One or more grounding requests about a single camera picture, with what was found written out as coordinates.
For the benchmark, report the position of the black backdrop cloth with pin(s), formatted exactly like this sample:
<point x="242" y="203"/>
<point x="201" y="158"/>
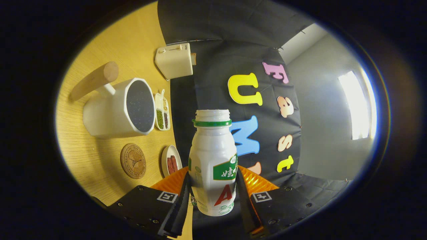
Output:
<point x="213" y="60"/>

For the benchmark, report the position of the wooden table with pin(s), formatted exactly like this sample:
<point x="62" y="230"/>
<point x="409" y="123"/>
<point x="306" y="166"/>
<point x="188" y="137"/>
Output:
<point x="86" y="156"/>

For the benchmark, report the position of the beige round plate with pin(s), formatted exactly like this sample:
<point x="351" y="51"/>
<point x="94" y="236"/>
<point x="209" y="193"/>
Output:
<point x="164" y="163"/>

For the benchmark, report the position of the bread slice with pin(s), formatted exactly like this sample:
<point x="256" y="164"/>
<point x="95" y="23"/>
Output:
<point x="193" y="59"/>

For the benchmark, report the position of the red-brown meat slice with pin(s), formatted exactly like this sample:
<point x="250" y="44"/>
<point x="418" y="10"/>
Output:
<point x="169" y="166"/>
<point x="175" y="163"/>

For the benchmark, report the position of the white divided dish with beans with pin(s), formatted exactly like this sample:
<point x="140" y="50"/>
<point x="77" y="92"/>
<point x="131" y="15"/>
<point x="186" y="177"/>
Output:
<point x="160" y="118"/>

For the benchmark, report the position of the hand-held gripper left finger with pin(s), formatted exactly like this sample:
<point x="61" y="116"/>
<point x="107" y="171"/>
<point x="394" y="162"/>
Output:
<point x="180" y="213"/>

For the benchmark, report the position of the bright ceiling light panel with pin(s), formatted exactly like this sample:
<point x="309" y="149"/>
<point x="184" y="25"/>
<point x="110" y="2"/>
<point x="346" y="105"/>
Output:
<point x="357" y="106"/>

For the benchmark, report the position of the cream toaster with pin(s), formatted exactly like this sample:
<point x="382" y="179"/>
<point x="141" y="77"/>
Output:
<point x="175" y="61"/>

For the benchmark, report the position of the round cork coaster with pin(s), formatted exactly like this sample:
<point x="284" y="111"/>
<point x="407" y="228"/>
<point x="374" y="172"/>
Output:
<point x="133" y="161"/>

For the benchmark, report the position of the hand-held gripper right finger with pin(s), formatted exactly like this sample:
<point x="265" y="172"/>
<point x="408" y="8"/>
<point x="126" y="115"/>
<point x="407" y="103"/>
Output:
<point x="245" y="210"/>

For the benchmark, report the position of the white juice bottle green label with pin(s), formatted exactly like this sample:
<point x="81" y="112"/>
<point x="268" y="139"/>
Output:
<point x="210" y="150"/>

